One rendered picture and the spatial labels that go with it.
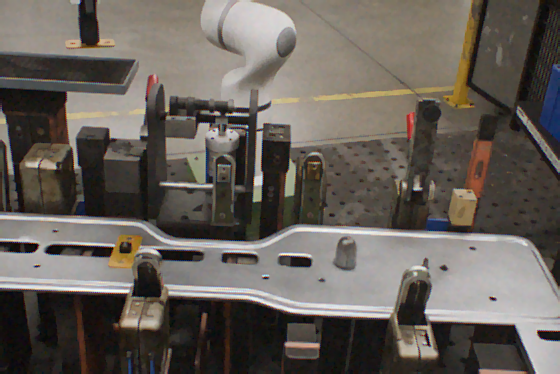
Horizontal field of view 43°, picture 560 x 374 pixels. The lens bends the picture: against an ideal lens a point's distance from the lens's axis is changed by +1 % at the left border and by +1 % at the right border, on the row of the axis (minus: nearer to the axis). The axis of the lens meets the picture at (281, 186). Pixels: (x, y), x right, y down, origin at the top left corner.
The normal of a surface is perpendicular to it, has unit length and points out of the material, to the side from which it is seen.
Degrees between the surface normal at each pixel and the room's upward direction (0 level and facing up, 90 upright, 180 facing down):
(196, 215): 0
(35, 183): 90
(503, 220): 0
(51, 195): 90
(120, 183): 90
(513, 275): 0
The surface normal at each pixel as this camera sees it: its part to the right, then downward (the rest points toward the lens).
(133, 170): 0.00, 0.50
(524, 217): 0.06, -0.87
